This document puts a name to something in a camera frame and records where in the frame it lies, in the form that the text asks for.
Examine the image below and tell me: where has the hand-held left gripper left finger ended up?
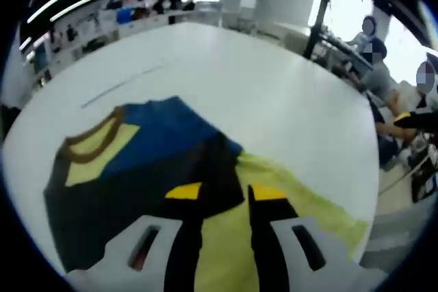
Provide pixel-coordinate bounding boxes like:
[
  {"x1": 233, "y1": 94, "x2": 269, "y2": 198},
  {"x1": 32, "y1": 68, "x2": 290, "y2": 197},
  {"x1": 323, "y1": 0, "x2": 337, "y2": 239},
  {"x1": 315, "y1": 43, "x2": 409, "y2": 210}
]
[{"x1": 102, "y1": 183, "x2": 205, "y2": 292}]

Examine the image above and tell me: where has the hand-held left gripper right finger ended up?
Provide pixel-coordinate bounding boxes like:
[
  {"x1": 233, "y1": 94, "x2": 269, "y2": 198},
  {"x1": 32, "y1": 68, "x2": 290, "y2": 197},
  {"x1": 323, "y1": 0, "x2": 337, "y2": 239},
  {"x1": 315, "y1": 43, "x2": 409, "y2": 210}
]
[{"x1": 246, "y1": 183, "x2": 360, "y2": 292}]

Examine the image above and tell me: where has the yellow blue grey garment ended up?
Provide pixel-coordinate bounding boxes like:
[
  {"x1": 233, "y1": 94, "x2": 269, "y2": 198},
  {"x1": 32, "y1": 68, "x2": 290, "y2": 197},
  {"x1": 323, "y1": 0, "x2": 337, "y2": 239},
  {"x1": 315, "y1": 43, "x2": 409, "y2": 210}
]
[{"x1": 42, "y1": 95, "x2": 371, "y2": 292}]

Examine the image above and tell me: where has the black metal stand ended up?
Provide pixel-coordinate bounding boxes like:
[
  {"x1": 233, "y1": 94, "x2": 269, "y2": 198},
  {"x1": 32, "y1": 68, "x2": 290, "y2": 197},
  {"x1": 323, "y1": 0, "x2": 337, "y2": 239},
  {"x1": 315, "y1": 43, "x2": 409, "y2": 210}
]
[{"x1": 302, "y1": 0, "x2": 332, "y2": 61}]

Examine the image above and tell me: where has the white background counter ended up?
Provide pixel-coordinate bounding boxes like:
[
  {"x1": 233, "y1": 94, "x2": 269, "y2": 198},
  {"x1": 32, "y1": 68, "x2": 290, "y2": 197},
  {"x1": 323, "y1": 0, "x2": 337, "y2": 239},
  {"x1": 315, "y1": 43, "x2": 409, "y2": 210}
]
[{"x1": 33, "y1": 7, "x2": 220, "y2": 81}]

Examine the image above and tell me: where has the blue storage box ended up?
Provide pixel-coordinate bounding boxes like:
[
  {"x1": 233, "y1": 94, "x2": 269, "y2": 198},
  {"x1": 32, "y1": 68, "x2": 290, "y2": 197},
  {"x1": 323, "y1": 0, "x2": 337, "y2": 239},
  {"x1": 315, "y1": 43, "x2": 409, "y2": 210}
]
[{"x1": 115, "y1": 9, "x2": 133, "y2": 25}]

